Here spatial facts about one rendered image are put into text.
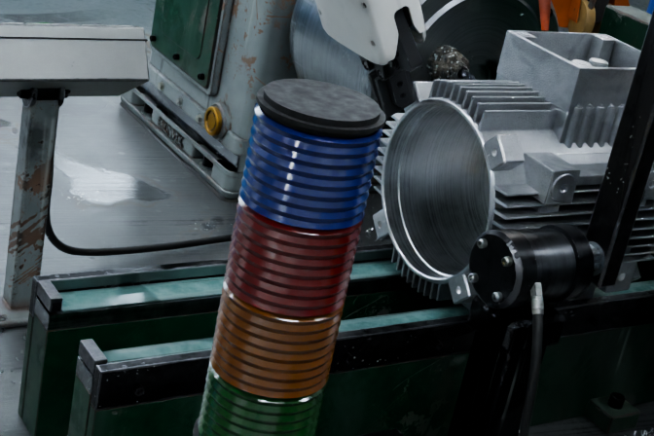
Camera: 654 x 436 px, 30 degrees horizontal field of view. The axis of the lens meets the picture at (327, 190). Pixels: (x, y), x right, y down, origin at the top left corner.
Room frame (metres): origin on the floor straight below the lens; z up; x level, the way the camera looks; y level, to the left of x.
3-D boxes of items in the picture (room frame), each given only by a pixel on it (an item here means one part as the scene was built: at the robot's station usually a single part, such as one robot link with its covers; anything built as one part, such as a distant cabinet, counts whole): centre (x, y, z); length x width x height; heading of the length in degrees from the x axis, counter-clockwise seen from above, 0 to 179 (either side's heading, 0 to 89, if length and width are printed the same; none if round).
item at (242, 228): (0.53, 0.01, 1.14); 0.06 x 0.06 x 0.04
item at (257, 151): (0.53, 0.01, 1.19); 0.06 x 0.06 x 0.04
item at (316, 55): (1.38, -0.04, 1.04); 0.37 x 0.25 x 0.25; 36
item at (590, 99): (1.06, -0.20, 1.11); 0.12 x 0.11 x 0.07; 125
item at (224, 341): (0.53, 0.01, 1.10); 0.06 x 0.06 x 0.04
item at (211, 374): (0.53, 0.01, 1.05); 0.06 x 0.06 x 0.04
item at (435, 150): (1.03, -0.17, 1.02); 0.20 x 0.19 x 0.19; 125
